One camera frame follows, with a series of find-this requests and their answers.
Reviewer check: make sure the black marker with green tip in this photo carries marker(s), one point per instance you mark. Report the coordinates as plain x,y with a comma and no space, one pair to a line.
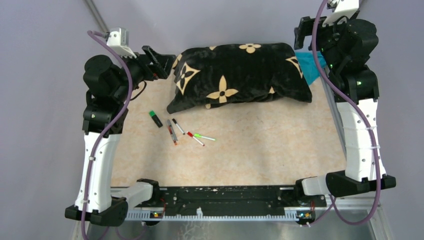
155,119

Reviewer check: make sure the white pen with green tip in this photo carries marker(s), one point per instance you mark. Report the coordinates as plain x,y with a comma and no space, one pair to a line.
208,138

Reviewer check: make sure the black pillow with beige flowers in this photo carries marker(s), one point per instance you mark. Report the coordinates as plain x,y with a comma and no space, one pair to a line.
215,76

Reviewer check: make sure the white marker with black cap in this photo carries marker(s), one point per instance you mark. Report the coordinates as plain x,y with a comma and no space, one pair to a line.
178,126

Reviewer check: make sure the white marker with red tip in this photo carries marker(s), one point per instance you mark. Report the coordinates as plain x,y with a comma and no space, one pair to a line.
195,138

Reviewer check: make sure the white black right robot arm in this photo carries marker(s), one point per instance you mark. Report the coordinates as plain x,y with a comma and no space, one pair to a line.
346,47

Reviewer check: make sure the teal cloth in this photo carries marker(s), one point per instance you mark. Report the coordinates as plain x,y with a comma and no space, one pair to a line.
308,66

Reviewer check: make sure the grey checkered pen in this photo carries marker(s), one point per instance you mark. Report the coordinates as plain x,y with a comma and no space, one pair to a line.
170,125

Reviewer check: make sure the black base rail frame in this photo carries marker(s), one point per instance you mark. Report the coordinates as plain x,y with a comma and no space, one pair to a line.
273,203

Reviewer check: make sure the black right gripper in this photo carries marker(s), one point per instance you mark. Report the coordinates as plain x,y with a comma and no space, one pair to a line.
305,28

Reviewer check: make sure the red orange pen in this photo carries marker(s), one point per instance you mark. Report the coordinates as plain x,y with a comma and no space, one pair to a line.
172,136

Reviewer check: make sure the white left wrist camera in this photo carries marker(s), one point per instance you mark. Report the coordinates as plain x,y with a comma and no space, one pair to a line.
118,41

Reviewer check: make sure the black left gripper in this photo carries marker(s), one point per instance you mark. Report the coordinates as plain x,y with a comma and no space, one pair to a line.
154,61

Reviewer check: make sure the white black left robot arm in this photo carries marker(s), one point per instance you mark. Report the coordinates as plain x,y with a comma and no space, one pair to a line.
109,89

